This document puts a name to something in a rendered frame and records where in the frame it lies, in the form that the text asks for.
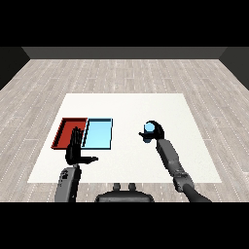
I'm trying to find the red shallow open box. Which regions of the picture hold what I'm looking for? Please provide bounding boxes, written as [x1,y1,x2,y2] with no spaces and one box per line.
[51,117,89,151]

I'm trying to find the light blue shallow open box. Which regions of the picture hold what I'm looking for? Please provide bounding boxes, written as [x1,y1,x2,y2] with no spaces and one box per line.
[81,118,114,151]

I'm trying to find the dark grey robot body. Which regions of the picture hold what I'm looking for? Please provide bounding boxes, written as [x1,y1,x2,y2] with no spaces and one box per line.
[94,183,156,203]

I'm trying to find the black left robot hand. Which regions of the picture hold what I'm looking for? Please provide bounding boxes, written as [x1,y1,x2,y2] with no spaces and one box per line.
[64,126,99,166]

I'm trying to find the small blue can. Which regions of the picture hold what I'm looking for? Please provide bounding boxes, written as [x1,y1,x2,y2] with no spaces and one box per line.
[143,122,157,144]

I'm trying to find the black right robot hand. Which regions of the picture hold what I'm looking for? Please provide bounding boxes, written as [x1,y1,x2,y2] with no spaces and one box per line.
[138,120,165,141]

